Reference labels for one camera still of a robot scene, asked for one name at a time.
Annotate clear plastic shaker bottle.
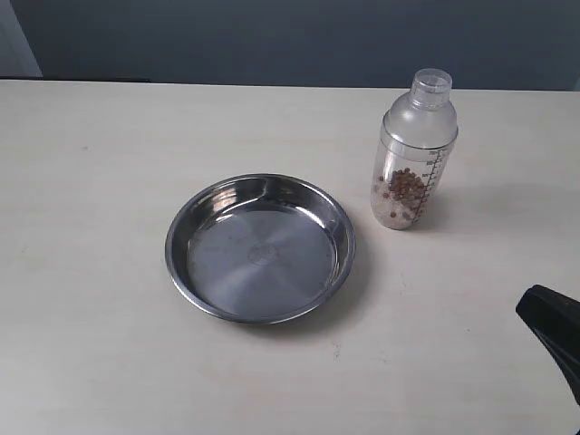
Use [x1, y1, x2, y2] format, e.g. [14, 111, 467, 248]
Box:
[371, 68, 459, 230]

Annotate round stainless steel plate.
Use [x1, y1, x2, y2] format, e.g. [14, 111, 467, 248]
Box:
[164, 173, 356, 324]

